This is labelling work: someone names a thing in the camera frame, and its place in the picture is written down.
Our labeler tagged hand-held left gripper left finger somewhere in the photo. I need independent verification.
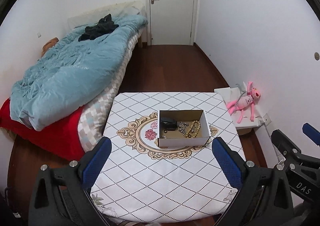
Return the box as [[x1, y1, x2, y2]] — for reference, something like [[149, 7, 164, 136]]
[[29, 137, 112, 226]]

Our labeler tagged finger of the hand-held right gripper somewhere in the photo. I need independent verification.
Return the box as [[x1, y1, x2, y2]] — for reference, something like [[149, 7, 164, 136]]
[[302, 123, 320, 146], [271, 129, 303, 165]]

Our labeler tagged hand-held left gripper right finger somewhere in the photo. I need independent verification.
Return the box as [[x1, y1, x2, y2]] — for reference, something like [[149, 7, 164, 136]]
[[212, 137, 294, 226]]

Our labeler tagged wooden bead bracelet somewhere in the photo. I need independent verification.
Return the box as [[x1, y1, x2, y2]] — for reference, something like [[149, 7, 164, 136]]
[[185, 120, 201, 138]]

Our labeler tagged cardboard box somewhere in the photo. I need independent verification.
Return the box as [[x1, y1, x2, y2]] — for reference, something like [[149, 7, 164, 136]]
[[157, 110, 212, 148]]

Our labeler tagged black smart band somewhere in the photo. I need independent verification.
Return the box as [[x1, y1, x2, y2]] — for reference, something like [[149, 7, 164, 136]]
[[160, 117, 177, 131]]

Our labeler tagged checkered bedsheet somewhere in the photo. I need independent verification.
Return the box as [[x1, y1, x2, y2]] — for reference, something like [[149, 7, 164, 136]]
[[77, 33, 139, 153]]

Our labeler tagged white diamond-pattern tablecloth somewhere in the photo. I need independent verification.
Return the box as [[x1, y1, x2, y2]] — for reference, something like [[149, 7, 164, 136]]
[[90, 92, 242, 224]]

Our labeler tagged red blanket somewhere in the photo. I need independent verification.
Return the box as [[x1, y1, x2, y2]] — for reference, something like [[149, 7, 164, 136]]
[[0, 98, 87, 161]]

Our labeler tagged pink plush toy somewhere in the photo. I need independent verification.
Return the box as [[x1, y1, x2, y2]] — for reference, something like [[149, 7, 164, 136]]
[[226, 81, 262, 123]]

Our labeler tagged light blue quilt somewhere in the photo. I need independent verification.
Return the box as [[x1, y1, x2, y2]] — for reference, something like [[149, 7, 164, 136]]
[[10, 14, 148, 131]]

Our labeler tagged brown plush toy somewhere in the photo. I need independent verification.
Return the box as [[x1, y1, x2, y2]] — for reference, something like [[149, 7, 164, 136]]
[[41, 38, 59, 56]]

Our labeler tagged black clothing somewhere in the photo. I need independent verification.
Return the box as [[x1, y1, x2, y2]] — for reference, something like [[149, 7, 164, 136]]
[[78, 14, 120, 42]]

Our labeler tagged cream quilted headboard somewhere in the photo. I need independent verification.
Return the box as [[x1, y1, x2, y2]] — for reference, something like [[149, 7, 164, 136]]
[[67, 0, 146, 29]]

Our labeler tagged white pillow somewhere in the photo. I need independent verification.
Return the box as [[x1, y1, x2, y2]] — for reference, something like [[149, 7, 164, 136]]
[[110, 6, 141, 16]]

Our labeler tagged white door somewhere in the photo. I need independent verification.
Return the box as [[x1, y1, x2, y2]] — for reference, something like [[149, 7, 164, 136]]
[[149, 0, 196, 46]]

